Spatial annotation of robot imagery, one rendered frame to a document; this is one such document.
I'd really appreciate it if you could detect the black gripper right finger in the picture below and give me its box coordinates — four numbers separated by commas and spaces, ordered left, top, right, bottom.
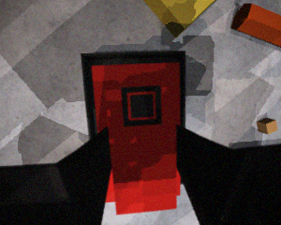
176, 124, 281, 225

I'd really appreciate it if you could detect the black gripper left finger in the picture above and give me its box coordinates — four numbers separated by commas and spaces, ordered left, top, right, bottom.
0, 126, 111, 225

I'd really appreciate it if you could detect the yellow rectangular block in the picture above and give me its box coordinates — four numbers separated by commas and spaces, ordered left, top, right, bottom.
143, 0, 216, 38

